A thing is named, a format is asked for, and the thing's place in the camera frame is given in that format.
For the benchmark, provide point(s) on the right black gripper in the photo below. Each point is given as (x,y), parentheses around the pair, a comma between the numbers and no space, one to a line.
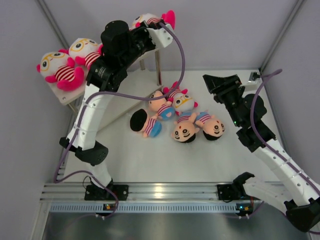
(230,84)

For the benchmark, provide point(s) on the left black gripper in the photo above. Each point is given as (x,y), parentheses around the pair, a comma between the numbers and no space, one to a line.
(142,31)

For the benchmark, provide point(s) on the panda plush with glasses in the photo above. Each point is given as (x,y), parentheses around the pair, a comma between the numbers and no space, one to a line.
(180,99)
(151,20)
(59,68)
(85,51)

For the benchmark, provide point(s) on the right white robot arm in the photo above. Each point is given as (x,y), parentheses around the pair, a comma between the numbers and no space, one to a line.
(299,201)

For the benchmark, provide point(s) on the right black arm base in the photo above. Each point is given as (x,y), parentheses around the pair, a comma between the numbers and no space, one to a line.
(232,192)

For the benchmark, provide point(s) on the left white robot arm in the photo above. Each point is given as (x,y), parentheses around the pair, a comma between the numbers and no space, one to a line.
(121,47)

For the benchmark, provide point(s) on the boy plush near shelf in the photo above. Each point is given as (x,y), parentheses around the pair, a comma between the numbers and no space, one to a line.
(162,109)

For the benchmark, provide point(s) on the boy plush face up right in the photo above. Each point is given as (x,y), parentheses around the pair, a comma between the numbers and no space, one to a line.
(212,127)

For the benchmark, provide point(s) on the boy plush face up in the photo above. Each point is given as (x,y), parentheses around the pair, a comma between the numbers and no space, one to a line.
(212,127)
(185,129)

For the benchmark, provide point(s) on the boy plush face up centre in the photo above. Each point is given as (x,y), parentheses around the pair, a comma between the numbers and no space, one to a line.
(185,129)

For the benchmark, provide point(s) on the boy plush showing black hair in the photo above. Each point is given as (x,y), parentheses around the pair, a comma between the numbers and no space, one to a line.
(141,122)

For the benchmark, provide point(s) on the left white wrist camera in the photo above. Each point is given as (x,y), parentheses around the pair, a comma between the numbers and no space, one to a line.
(161,38)

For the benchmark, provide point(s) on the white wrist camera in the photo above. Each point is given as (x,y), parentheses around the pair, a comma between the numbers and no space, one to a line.
(161,38)
(253,79)

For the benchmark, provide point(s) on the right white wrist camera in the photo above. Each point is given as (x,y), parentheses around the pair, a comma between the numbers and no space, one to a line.
(253,79)

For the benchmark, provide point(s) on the aluminium mounting rail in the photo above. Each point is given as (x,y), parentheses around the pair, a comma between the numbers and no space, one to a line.
(135,191)

